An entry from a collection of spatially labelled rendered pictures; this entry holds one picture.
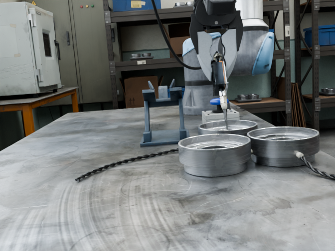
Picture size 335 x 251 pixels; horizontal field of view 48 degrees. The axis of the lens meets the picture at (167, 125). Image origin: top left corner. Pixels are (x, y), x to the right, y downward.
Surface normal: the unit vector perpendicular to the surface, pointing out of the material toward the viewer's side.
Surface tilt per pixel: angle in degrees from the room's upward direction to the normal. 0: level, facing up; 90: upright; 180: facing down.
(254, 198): 0
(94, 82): 90
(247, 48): 83
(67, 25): 90
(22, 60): 92
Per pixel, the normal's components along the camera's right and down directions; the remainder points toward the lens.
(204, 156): -0.38, 0.18
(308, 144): 0.42, 0.12
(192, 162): -0.67, 0.17
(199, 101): -0.31, -0.13
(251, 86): 0.03, 0.16
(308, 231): -0.07, -0.98
